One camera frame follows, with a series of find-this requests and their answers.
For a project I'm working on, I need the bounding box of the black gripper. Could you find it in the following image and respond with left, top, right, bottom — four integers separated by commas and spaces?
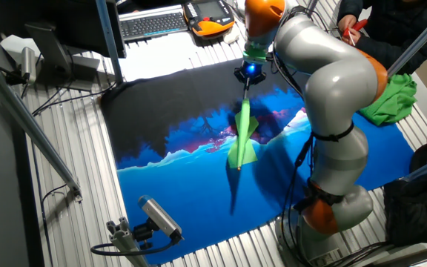
234, 61, 268, 99

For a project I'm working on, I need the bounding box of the green flag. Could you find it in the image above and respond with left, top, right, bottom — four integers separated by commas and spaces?
227, 83, 260, 172

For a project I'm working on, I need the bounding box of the red handled tool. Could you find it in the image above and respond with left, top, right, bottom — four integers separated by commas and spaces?
342, 18, 368, 39

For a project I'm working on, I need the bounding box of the dark-sleeved right forearm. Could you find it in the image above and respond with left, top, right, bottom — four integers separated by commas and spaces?
337, 0, 371, 22

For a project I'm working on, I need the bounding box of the dark-sleeved left forearm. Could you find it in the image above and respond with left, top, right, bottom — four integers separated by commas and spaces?
356, 34, 424, 75

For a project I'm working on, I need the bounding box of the person's left hand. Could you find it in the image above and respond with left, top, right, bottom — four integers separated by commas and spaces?
341, 28, 363, 47

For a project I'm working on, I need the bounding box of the person's right hand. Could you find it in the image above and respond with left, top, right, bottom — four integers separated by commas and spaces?
337, 13, 359, 33

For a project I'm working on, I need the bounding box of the white rounded object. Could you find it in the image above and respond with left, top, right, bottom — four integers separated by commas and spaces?
222, 27, 242, 45

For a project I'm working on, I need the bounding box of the orange and black teach pendant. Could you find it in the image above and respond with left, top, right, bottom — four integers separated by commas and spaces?
182, 0, 236, 38

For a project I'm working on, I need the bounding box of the black computer keyboard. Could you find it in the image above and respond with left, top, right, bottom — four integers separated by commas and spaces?
119, 4, 189, 42

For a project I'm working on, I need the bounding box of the printed landscape tablecloth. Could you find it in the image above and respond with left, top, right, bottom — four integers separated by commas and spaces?
100, 57, 417, 266

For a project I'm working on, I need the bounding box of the crumpled green cloth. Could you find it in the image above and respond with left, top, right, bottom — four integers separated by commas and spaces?
359, 73, 418, 127

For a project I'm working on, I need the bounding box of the person's dark jacket torso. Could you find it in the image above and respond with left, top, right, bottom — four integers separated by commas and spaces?
361, 0, 427, 66

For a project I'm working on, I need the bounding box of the short aluminium profile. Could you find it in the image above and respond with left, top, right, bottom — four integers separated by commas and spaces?
105, 217, 150, 267

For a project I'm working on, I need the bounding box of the black jacket bundle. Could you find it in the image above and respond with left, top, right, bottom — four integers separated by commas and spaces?
383, 131, 427, 248

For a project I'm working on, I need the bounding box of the black computer monitor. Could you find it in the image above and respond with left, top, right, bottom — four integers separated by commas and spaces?
0, 0, 128, 92

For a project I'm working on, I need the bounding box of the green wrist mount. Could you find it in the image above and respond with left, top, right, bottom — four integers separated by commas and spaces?
242, 44, 268, 65

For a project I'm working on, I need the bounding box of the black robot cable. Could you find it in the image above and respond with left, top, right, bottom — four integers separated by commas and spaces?
272, 7, 320, 267

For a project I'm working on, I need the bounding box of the black strap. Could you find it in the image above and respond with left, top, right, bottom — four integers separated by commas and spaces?
311, 121, 356, 143
294, 179, 346, 208

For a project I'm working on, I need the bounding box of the silver camera with blue cap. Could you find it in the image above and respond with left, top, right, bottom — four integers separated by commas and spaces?
137, 195, 184, 242

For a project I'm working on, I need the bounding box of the black camera clamp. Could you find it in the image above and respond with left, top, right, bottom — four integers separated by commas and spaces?
131, 218, 162, 250

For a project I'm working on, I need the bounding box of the thin black table cable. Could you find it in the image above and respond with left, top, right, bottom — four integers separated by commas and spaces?
39, 183, 68, 267
31, 79, 119, 116

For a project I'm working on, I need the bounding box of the silver cylindrical camera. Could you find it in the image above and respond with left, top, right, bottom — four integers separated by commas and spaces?
20, 46, 38, 85

